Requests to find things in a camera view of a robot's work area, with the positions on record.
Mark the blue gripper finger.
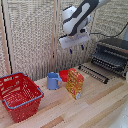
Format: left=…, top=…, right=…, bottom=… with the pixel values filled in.
left=80, top=43, right=86, bottom=52
left=68, top=47, right=74, bottom=55

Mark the red plastic shopping basket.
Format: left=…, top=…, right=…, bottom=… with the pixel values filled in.
left=0, top=71, right=45, bottom=124

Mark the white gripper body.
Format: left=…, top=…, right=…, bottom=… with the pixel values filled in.
left=58, top=31, right=91, bottom=51

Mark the red bowl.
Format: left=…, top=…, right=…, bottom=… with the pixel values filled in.
left=58, top=69, right=70, bottom=83

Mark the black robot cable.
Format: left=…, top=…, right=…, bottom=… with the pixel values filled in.
left=89, top=21, right=128, bottom=39

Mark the black toaster oven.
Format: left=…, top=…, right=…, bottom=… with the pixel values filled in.
left=90, top=37, right=128, bottom=80

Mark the blue plastic mug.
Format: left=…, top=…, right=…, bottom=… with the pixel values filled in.
left=46, top=72, right=64, bottom=91

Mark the beige wicker folding screen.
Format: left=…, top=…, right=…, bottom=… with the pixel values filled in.
left=0, top=0, right=128, bottom=82

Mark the yellow red cardboard box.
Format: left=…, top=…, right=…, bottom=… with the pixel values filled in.
left=65, top=67, right=85, bottom=101

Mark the metal oven rack tray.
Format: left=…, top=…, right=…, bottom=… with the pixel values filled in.
left=92, top=52, right=128, bottom=75

